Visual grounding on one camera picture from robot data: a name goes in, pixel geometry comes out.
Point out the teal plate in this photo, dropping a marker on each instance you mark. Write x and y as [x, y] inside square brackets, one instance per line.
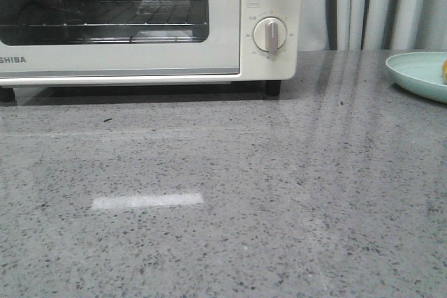
[419, 73]

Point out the lower timer knob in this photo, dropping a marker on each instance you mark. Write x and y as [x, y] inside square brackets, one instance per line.
[270, 34]

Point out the grey curtain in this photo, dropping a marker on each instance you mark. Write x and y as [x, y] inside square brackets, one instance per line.
[372, 25]

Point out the oven glass door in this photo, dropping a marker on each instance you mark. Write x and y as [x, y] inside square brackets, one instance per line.
[218, 54]

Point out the golden croissant bread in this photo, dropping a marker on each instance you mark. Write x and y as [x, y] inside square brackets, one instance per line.
[444, 71]

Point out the black oven foot left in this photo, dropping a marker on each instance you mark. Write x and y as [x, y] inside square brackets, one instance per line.
[7, 95]

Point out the black oven foot right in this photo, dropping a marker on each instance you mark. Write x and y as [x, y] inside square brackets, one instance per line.
[273, 87]

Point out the black oven foot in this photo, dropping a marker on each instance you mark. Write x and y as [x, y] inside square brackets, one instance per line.
[273, 87]
[7, 95]

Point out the metal oven wire rack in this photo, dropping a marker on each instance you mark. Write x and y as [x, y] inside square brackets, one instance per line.
[85, 22]

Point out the white toaster oven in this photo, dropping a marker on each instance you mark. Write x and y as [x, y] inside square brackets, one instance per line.
[255, 64]

